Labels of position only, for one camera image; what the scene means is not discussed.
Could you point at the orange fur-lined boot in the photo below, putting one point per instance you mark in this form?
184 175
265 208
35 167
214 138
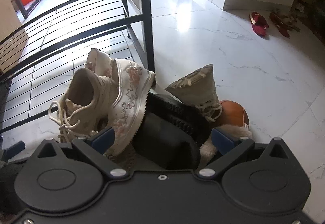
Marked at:
233 120

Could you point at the beige laced sneaker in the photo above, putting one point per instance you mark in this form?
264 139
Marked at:
198 90
85 103

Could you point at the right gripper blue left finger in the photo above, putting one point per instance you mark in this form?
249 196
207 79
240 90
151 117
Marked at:
93 149

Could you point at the black metal shoe rack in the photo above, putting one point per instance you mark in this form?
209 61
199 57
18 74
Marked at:
58 42

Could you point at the wooden cabinet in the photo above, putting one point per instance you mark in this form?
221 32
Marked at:
12 46

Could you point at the dark red slipper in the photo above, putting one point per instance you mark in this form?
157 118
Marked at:
282 28
259 24

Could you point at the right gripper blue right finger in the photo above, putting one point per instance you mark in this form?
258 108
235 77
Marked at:
223 149

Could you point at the black rubber shoe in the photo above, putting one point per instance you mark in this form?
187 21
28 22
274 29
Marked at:
171 133

